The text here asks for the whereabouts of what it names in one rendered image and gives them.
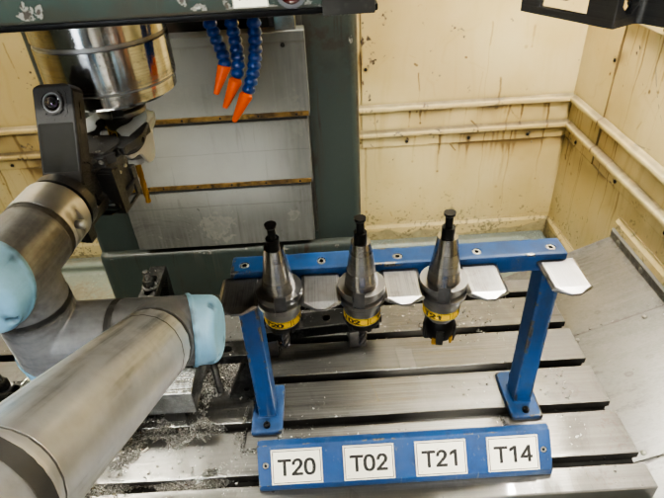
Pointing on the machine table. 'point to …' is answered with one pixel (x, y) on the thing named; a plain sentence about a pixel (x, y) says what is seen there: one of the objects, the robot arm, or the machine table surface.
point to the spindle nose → (108, 63)
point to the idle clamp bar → (322, 321)
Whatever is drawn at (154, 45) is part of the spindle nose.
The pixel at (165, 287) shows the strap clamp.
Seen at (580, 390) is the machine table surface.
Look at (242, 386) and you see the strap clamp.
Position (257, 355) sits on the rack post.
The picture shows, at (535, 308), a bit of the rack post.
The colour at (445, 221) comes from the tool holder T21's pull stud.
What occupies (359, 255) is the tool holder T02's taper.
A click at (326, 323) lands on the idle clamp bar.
